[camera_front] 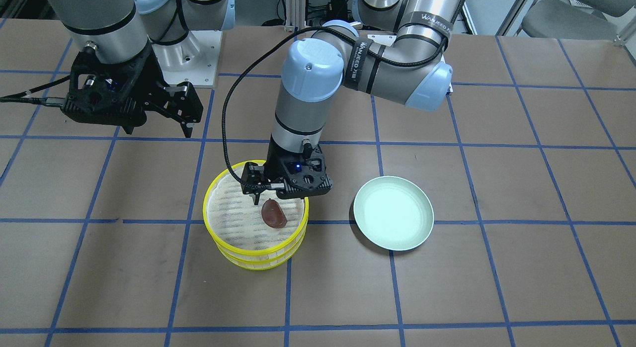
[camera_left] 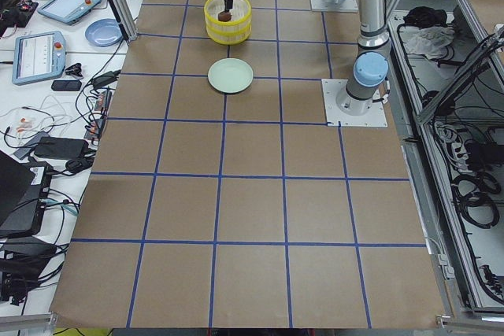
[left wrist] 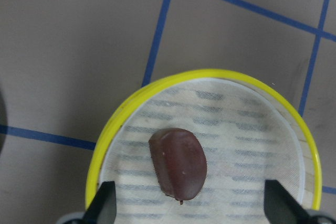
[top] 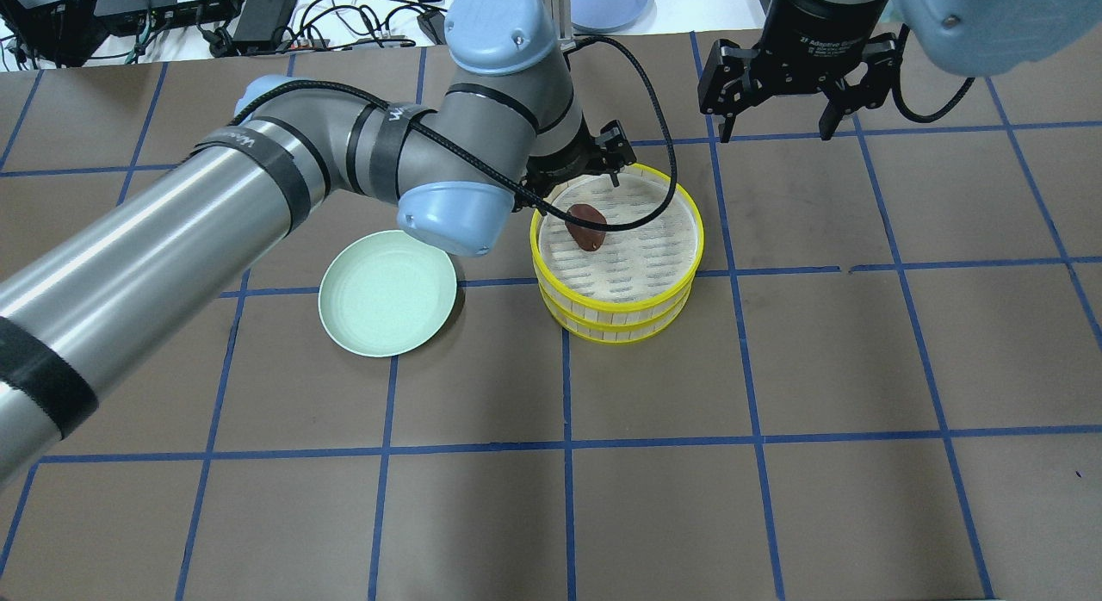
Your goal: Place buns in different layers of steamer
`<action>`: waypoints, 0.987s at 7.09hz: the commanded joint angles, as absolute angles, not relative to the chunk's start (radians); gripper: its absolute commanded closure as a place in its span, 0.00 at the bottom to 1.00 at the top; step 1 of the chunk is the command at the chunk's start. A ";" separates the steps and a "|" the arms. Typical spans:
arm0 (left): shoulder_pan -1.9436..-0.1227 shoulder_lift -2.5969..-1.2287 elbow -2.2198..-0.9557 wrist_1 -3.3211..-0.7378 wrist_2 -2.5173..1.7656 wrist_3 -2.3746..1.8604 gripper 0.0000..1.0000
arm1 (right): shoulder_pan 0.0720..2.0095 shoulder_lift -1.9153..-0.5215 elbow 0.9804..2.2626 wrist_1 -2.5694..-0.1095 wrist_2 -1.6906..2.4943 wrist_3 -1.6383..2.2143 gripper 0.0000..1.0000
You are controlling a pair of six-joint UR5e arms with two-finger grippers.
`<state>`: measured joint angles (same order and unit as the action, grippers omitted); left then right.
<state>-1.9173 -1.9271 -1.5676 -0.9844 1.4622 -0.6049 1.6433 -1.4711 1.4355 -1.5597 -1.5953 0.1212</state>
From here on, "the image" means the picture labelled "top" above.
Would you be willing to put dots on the blue plate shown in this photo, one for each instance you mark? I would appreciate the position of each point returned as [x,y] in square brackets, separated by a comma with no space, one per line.
[604,16]

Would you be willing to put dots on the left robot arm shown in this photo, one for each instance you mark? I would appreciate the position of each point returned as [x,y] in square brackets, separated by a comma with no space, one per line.
[80,318]

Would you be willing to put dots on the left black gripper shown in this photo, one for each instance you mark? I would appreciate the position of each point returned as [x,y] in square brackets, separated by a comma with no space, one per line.
[558,165]

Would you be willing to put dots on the dark red bun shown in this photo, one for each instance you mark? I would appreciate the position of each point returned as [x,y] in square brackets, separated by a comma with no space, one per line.
[587,239]

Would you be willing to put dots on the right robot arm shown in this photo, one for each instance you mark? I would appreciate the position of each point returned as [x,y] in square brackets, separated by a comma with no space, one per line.
[981,38]

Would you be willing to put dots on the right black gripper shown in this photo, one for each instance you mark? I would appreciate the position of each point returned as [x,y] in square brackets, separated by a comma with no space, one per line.
[805,28]

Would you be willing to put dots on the light green plate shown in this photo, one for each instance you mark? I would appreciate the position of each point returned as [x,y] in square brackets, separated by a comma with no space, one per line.
[386,294]

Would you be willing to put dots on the black power adapter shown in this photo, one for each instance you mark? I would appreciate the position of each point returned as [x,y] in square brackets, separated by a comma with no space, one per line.
[431,24]

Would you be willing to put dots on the yellow steamer layer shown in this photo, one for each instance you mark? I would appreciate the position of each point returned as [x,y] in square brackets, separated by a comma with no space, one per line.
[614,327]
[631,271]

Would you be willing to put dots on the aluminium frame post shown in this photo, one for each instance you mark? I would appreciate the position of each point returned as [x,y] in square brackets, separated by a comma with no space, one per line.
[560,13]

